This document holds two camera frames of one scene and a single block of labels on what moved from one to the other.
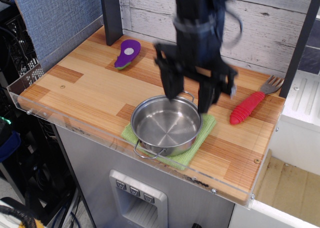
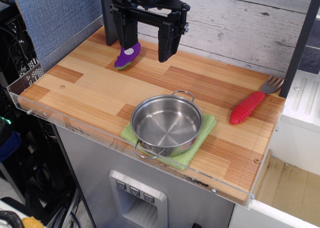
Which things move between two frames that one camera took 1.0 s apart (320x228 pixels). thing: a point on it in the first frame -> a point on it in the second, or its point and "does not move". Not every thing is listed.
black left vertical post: [110, 9] does not move
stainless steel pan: [163, 125] does not move
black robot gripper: [199, 53] -> [154, 6]
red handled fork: [244, 110] does not move
